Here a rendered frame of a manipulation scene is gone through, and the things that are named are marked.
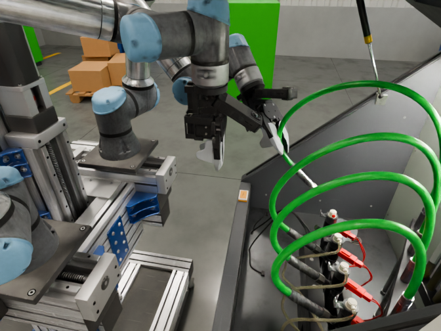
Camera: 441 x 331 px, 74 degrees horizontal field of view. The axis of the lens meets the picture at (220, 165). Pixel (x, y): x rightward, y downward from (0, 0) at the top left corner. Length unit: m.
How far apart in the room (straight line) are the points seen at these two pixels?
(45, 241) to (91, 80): 4.00
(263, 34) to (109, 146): 3.09
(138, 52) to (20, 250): 0.39
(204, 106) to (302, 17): 6.55
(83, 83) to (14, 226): 4.22
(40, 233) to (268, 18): 3.51
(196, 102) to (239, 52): 0.29
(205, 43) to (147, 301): 1.38
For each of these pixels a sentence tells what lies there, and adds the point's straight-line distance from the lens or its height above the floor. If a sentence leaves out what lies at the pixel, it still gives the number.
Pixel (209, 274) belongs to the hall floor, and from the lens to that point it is 2.00.
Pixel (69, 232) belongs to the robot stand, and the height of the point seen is 1.04.
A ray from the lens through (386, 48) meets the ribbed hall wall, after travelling 7.53.
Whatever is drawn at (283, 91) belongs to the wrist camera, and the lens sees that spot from 0.78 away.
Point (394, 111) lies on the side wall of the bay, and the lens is 1.02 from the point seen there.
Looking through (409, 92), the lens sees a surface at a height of 1.41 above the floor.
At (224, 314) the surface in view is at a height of 0.95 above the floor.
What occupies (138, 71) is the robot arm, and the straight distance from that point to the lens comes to 1.12.
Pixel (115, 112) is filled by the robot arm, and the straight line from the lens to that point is 1.07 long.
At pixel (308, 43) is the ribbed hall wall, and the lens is 7.22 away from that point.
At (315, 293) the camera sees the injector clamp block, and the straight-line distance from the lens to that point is 0.79.
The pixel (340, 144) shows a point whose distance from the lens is 0.57.
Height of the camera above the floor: 1.62
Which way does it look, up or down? 34 degrees down
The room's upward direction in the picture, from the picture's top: straight up
